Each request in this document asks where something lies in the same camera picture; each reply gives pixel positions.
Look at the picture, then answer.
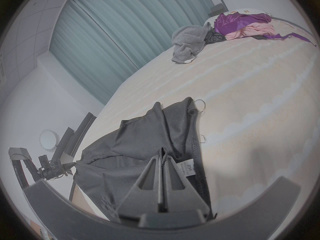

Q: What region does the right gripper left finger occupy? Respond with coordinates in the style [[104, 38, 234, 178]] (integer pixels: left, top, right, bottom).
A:
[[117, 155, 161, 221]]

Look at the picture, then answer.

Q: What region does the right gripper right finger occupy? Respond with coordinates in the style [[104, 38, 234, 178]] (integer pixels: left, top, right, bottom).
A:
[[164, 156, 210, 216]]

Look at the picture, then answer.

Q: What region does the black T-shirt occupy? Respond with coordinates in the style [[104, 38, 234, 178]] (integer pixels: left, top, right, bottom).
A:
[[72, 96, 217, 222]]

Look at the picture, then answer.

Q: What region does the bed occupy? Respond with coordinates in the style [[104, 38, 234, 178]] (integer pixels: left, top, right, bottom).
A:
[[69, 0, 320, 221]]

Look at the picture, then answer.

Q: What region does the black dressing table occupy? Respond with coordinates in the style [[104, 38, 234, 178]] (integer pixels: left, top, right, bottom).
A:
[[51, 126, 75, 161]]

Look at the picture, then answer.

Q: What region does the blue-green curtain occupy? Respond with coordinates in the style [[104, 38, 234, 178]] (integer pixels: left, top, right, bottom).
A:
[[49, 1, 139, 106], [71, 0, 215, 70]]

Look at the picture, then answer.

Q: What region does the black garment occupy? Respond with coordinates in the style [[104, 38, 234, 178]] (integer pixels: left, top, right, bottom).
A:
[[205, 31, 226, 44]]

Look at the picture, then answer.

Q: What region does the white printed pillow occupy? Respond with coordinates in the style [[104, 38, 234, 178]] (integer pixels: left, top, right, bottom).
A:
[[204, 8, 272, 27]]

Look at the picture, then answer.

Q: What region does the purple garment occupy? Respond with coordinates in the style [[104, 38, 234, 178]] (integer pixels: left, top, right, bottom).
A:
[[214, 13, 316, 45]]

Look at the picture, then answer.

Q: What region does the pink garment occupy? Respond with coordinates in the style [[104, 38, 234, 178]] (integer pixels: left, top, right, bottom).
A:
[[225, 22, 275, 41]]

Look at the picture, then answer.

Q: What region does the grey bedside table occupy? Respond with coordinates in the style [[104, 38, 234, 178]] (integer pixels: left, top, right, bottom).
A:
[[211, 3, 226, 17]]

